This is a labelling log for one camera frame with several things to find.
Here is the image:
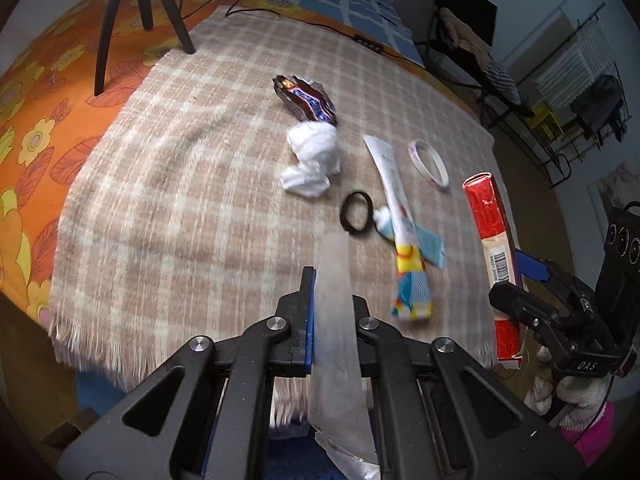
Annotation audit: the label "red medicine box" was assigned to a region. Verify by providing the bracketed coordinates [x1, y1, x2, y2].
[462, 172, 523, 370]

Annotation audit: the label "colourful white tube wrapper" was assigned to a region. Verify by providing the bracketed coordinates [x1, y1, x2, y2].
[362, 136, 433, 321]

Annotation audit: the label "white tissue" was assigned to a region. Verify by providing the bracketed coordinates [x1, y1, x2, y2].
[280, 122, 341, 198]

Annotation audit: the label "Snickers candy wrapper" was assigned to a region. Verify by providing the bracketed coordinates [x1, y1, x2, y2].
[272, 75, 337, 126]

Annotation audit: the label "black drying rack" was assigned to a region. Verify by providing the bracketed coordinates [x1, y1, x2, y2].
[513, 3, 631, 190]

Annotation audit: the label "beige plaid blanket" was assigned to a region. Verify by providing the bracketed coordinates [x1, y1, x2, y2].
[49, 11, 498, 388]

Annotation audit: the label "clothes on chair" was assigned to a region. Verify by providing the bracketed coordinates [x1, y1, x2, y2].
[439, 8, 522, 106]

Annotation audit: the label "black folding chair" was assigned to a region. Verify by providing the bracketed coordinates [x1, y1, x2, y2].
[394, 0, 532, 126]

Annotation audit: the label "black inline remote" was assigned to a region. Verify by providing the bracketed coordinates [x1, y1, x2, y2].
[352, 34, 385, 54]

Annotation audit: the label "orange floral bed sheet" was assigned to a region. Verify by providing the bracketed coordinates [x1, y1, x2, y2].
[0, 0, 482, 326]

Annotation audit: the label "black tripod stand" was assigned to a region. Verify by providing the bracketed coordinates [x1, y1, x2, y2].
[93, 0, 196, 96]

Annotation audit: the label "white tape ring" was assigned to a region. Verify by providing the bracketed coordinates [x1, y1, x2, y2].
[406, 138, 452, 194]

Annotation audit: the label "black hair tie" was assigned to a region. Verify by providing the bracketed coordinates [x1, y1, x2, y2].
[339, 190, 376, 236]

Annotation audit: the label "black power cable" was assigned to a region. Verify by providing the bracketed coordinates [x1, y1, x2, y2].
[177, 0, 426, 68]

